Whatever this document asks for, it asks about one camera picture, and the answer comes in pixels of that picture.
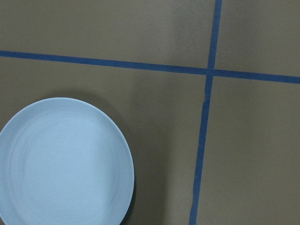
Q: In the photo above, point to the blue plate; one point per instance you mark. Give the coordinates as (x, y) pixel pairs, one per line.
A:
(64, 162)

